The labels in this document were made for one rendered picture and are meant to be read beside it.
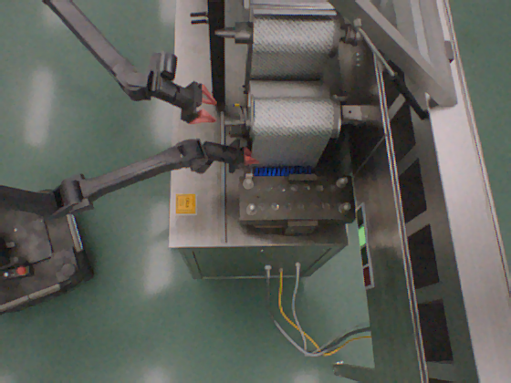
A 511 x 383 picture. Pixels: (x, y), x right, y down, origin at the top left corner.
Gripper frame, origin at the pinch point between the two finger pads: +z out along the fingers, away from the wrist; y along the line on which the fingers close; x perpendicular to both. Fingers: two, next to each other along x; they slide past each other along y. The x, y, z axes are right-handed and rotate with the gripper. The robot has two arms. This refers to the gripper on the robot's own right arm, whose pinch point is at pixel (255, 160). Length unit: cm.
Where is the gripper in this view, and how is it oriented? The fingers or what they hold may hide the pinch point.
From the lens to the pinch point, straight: 145.3
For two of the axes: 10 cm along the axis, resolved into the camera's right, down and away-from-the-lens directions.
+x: 5.2, -2.9, -8.1
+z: 8.6, 1.4, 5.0
